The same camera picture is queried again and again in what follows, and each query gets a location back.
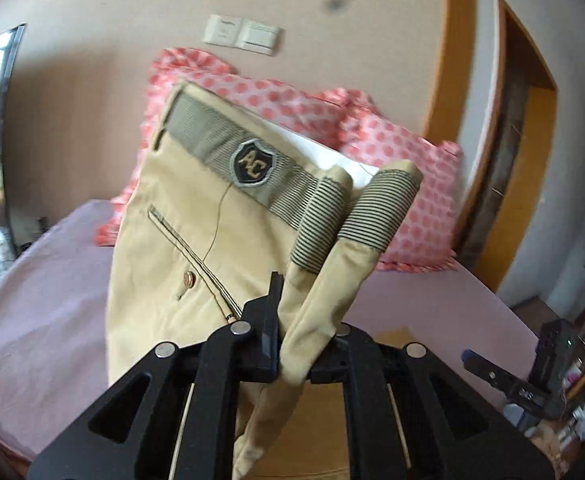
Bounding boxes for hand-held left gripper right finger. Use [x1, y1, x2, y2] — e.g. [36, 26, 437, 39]
[311, 324, 558, 480]

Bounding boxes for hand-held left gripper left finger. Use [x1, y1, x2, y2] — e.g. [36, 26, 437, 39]
[27, 271, 282, 480]

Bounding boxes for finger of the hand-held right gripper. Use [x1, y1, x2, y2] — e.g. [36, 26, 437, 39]
[461, 349, 523, 397]

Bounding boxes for khaki pants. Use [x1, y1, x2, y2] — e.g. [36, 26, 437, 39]
[104, 82, 424, 480]

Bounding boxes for pink polka dot pillow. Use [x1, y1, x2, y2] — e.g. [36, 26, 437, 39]
[95, 47, 467, 274]

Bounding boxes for bed with lilac sheet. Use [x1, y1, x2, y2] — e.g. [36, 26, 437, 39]
[0, 198, 544, 462]

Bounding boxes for wooden door frame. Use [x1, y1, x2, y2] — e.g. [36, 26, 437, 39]
[459, 0, 559, 295]

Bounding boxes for white wall switch plate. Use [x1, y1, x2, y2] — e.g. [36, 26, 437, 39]
[203, 14, 244, 47]
[239, 18, 284, 57]

